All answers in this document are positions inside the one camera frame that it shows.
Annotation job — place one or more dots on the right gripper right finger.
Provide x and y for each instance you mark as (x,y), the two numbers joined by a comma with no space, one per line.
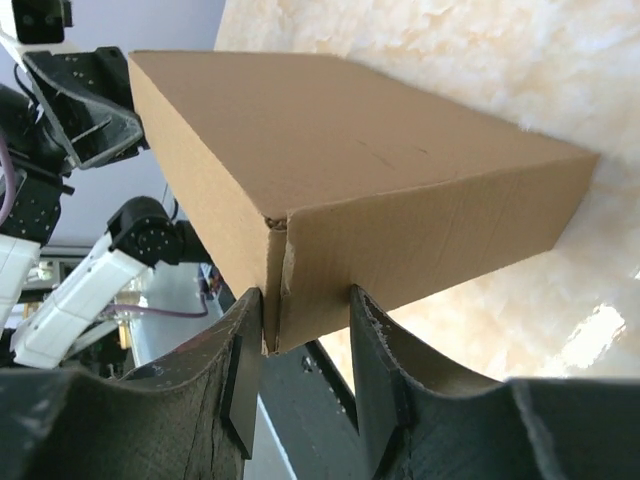
(422,415)

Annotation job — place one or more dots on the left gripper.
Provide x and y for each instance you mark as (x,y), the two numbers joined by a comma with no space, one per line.
(35,125)

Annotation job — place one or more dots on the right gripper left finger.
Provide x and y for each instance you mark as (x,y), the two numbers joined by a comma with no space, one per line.
(41,416)

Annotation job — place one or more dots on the brown cardboard box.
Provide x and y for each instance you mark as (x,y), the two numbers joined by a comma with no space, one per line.
(306,174)

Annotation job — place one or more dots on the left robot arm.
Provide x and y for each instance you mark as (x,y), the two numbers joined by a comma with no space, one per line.
(74,111)

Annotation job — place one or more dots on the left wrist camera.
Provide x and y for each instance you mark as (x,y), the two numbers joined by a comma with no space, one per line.
(35,25)

